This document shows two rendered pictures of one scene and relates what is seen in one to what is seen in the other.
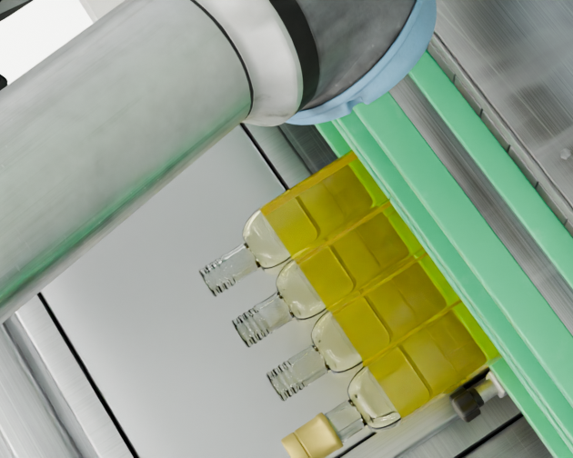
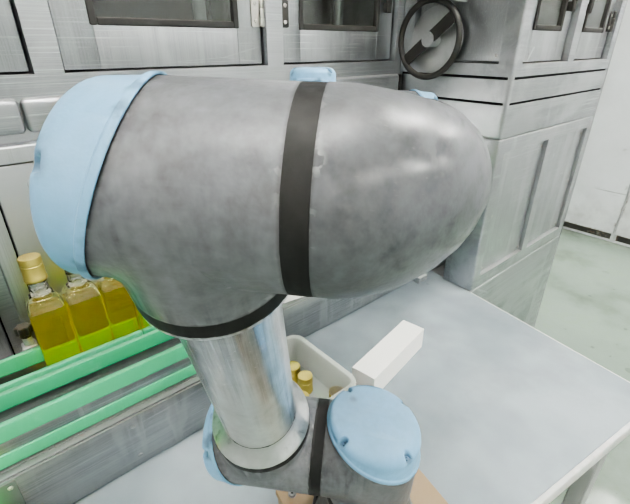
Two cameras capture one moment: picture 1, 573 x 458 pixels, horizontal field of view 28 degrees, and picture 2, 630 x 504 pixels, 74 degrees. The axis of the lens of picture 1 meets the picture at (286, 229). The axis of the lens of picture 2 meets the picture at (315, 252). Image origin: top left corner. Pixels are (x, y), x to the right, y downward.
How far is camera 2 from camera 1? 0.39 m
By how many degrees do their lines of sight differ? 30
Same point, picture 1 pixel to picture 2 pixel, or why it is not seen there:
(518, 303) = (71, 402)
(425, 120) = (171, 368)
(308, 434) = (37, 271)
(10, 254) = (222, 388)
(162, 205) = not seen: hidden behind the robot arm
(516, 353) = (44, 380)
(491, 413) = (12, 323)
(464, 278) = (91, 361)
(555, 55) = (174, 423)
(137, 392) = not seen: hidden behind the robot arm
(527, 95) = (163, 412)
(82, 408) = not seen: hidden behind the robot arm
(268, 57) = (246, 457)
